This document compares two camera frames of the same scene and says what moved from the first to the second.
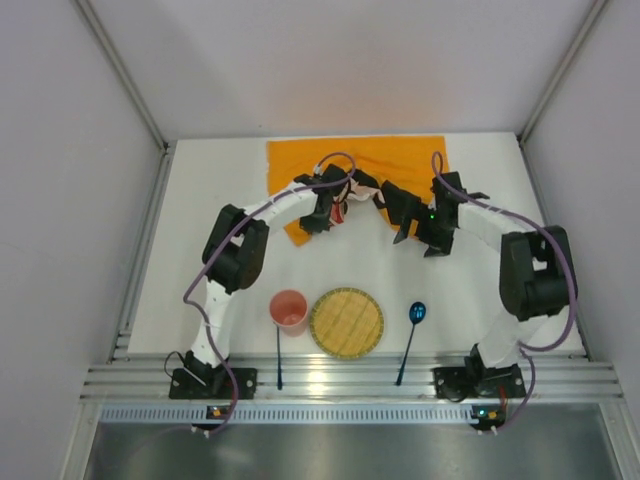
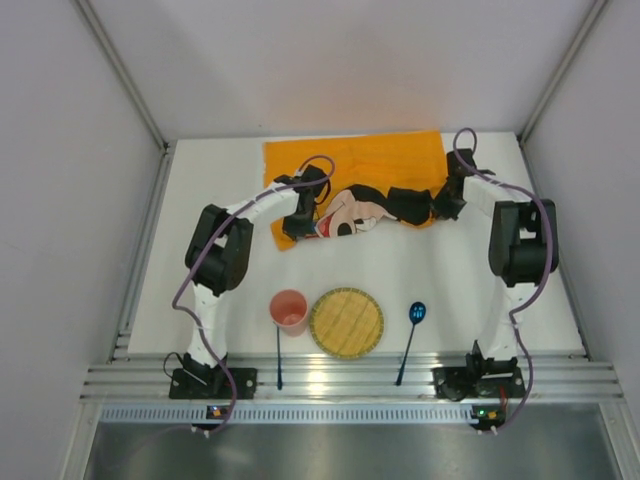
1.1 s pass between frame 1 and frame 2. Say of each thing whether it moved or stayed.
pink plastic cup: stayed
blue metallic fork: stayed
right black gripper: moved
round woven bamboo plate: stayed
